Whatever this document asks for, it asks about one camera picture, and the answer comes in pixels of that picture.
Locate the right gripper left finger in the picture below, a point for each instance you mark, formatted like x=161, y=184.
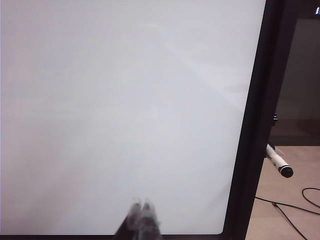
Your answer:
x=131, y=220

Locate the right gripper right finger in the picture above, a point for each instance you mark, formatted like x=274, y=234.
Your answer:
x=150, y=220

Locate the white whiteboard marker pen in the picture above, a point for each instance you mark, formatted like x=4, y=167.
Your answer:
x=278, y=161

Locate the whiteboard with black frame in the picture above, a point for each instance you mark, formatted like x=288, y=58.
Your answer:
x=125, y=100

